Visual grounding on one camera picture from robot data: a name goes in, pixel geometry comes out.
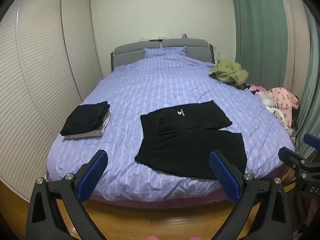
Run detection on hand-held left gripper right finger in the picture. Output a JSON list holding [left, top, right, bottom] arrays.
[[209, 150, 293, 240]]

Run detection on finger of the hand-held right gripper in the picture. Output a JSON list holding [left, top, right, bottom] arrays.
[[303, 134, 320, 147], [278, 146, 309, 172]]

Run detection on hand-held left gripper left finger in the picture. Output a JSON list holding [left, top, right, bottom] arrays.
[[26, 149, 112, 240]]

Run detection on black pants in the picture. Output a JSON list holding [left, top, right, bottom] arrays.
[[134, 100, 247, 180]]

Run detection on white floral garment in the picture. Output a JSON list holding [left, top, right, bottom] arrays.
[[255, 91, 298, 137]]

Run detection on stack of folded clothes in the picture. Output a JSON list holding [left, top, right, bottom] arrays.
[[60, 101, 111, 136]]

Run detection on small pink cloth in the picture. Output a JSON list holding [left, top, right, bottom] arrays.
[[249, 84, 268, 95]]

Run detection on bed with purple patterned sheet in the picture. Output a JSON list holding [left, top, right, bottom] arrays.
[[45, 46, 295, 209]]

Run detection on olive green garment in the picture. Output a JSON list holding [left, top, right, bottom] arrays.
[[209, 59, 249, 90]]

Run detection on white louvered wardrobe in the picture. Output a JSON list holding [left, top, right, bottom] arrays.
[[0, 0, 103, 198]]

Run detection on green curtain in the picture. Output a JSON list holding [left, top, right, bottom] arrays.
[[228, 0, 320, 159]]

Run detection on grey padded headboard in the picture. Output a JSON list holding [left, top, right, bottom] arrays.
[[110, 38, 215, 72]]

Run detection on purple patterned pillow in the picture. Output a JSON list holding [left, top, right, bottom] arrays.
[[143, 46, 187, 58]]

